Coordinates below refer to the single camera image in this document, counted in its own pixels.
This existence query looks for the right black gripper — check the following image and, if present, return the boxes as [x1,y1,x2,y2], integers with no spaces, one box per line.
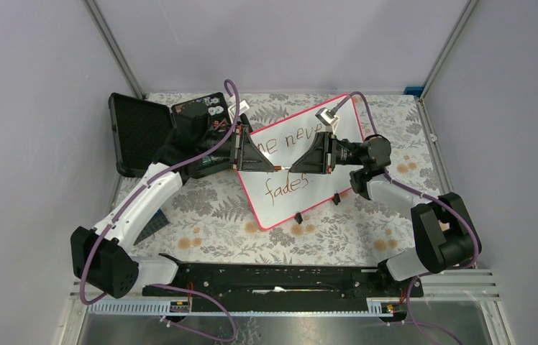
[289,132,364,175]

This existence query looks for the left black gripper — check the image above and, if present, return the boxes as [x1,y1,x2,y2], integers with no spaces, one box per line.
[197,124,275,172]

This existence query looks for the pink framed whiteboard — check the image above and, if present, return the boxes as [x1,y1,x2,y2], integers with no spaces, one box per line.
[237,94,354,230]

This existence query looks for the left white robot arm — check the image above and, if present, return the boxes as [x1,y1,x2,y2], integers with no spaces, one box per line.
[70,98,276,305]

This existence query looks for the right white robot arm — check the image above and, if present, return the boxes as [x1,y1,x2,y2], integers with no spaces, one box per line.
[289,132,481,296]

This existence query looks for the floral patterned table mat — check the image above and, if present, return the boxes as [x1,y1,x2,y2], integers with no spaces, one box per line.
[131,95,442,267]

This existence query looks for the black poker chip case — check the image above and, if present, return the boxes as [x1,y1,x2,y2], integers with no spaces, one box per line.
[108,93,251,179]

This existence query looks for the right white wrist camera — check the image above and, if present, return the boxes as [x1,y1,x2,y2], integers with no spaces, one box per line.
[316,108,340,132]

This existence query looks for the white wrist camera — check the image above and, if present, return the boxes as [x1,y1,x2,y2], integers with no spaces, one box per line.
[316,108,340,132]
[227,96,250,120]

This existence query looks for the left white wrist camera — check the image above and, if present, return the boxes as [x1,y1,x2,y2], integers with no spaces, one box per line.
[227,96,250,120]

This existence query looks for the blue corner bracket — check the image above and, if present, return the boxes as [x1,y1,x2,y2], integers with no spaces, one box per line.
[403,86,424,98]

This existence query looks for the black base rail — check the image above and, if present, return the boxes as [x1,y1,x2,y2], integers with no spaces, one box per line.
[142,260,424,313]

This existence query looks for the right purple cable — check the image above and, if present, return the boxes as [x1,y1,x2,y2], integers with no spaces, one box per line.
[331,91,483,345]

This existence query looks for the white slotted cable duct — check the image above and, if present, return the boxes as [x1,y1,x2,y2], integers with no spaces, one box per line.
[88,298,396,317]

